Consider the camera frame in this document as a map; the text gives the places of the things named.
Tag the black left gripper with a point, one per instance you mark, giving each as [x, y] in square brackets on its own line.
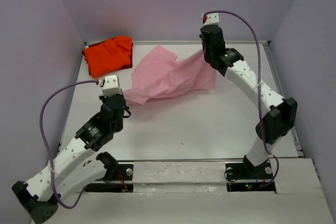
[103, 98]

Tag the pink t shirt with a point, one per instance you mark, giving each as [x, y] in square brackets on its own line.
[160, 75]

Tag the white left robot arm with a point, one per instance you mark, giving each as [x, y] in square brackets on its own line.
[77, 165]

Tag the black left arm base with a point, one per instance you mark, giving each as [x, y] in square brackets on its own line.
[118, 182]

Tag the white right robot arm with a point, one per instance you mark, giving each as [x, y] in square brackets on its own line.
[278, 114]

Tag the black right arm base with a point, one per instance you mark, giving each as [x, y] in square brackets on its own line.
[241, 180]

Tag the orange t shirt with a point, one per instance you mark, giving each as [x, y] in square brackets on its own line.
[109, 54]

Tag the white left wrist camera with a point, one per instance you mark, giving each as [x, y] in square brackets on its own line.
[110, 86]

